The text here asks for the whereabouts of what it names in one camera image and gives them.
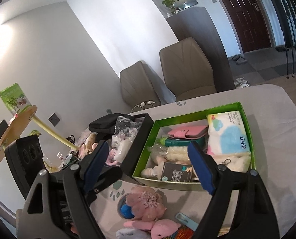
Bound grey cabinet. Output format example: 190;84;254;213
166;7;235;92

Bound cotton swab pack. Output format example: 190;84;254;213
218;227;231;237

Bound yellow blue tissue pack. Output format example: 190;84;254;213
207;111;251;156

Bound beige chair left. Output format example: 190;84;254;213
120;61;161;109

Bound pink flower plush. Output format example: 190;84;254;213
125;186;167;222

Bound pink plush elephant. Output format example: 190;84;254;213
124;219;181;239

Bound green tube bottle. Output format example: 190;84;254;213
155;136;206;147

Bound black storage box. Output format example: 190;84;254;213
107;113;154;177

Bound pink snap wallet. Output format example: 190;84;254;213
168;126;208;140

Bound beige chair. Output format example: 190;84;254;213
120;61;161;109
159;37;216;101

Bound dark brown door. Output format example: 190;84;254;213
222;0;271;52

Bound black pouch bag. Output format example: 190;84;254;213
89;113;136;142

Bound person's left hand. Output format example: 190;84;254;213
71;226;79;235

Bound green storage box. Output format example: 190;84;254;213
132;102;256;194

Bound light blue clip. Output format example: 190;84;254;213
175;212;199;231

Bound wooden stool with yellow legs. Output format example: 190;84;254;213
0;105;79;162

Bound light blue fluffy slipper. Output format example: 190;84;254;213
115;228;151;239

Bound potted green plant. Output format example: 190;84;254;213
162;0;179;15

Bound beige chair right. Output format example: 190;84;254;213
159;37;216;101

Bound colourful rubber band bundle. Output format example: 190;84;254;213
168;226;194;239

